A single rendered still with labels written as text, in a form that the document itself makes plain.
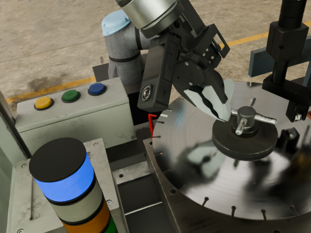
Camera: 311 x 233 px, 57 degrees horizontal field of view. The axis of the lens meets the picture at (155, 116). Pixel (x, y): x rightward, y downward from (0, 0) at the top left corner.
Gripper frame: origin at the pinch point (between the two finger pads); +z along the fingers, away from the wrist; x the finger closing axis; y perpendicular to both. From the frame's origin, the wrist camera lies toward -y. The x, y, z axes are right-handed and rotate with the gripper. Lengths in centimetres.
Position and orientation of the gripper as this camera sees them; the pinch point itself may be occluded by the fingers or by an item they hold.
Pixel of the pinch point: (221, 118)
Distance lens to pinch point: 50.7
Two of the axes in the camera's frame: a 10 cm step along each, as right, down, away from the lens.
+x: -6.1, 0.5, 7.9
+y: 5.2, -7.3, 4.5
